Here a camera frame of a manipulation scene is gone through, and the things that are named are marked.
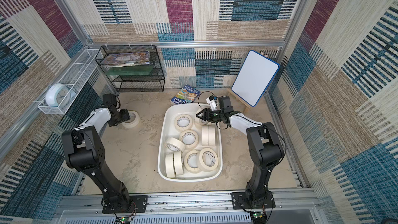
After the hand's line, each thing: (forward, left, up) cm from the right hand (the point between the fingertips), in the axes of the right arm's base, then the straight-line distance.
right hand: (199, 114), depth 92 cm
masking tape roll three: (0, +44, -10) cm, 45 cm away
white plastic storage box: (-4, +20, -8) cm, 22 cm away
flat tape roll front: (-23, +4, -11) cm, 26 cm away
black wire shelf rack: (+35, +34, -6) cm, 49 cm away
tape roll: (-28, +10, -1) cm, 29 cm away
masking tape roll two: (-2, -2, -6) cm, 7 cm away
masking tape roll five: (-18, +12, -1) cm, 22 cm away
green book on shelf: (+28, +36, +11) cm, 47 cm away
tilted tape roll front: (-22, -5, -12) cm, 25 cm away
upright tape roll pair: (-13, -5, -2) cm, 14 cm away
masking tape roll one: (+2, +10, -11) cm, 16 cm away
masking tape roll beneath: (-9, +6, -11) cm, 16 cm away
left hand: (+1, +47, -4) cm, 48 cm away
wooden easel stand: (+11, -30, -5) cm, 32 cm away
